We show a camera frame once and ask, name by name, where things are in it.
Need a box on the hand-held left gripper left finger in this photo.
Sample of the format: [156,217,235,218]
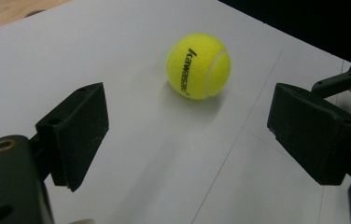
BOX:
[28,81,110,193]

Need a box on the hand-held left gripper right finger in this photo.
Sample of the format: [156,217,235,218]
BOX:
[266,82,351,187]

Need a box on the yellow tennis ball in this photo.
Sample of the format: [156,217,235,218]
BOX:
[165,32,232,101]

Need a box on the wooden table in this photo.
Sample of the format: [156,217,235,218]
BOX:
[0,0,72,35]

